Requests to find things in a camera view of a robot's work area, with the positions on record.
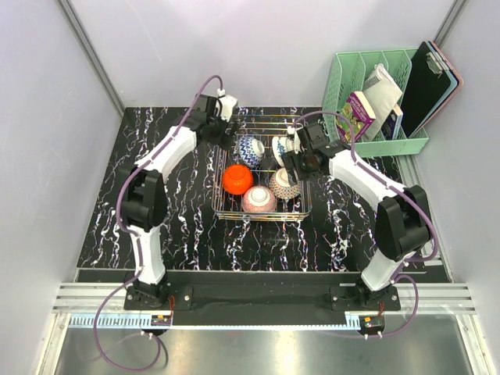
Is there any blue white patterned bowl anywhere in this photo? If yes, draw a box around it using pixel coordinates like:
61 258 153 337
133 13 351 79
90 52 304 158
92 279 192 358
271 136 294 167

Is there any red floral patterned bowl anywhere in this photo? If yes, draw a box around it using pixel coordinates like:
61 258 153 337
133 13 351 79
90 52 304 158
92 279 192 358
242 186 277 213

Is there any chrome wire dish rack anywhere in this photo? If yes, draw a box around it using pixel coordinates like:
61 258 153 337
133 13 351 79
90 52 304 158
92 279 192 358
212 115 312 222

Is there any orange glossy bowl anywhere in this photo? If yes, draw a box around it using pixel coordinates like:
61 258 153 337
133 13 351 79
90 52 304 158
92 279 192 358
222 164 253 195

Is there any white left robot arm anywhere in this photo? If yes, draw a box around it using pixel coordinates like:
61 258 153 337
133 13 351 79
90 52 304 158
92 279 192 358
116 89 238 309

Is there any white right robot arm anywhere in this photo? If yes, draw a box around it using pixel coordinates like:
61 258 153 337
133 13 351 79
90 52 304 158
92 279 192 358
282 124 432 310

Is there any purple green book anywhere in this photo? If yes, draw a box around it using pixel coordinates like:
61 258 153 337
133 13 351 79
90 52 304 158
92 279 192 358
335 91 376 143

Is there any dark blue book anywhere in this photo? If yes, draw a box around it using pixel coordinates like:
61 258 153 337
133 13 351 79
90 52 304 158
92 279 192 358
381 104 403 140

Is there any green plastic file organizer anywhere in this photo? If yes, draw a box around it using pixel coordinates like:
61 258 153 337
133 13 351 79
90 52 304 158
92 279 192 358
322 48 429 158

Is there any white padded envelope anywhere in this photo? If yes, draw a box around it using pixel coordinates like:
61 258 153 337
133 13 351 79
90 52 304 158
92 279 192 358
362 63 403 141

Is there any black clipboard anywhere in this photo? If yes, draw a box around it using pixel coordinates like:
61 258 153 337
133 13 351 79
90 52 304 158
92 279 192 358
401 41 450 138

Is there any pink blue clipboards stack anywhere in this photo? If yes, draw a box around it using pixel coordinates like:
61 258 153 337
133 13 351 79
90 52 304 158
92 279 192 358
423 41 463 125

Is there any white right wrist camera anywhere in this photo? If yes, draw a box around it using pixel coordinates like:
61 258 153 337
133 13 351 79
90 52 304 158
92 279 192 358
286 125 302 153

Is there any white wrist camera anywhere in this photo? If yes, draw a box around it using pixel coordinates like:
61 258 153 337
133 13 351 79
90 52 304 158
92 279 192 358
286 125 302 153
216 89 238 122

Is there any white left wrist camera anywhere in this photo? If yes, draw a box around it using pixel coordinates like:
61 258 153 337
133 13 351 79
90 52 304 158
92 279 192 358
216 89 238 122

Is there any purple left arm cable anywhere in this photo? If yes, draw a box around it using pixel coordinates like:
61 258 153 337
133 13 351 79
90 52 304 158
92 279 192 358
92 75 224 370

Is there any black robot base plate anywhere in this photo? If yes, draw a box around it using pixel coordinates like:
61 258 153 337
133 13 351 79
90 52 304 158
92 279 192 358
124 270 401 329

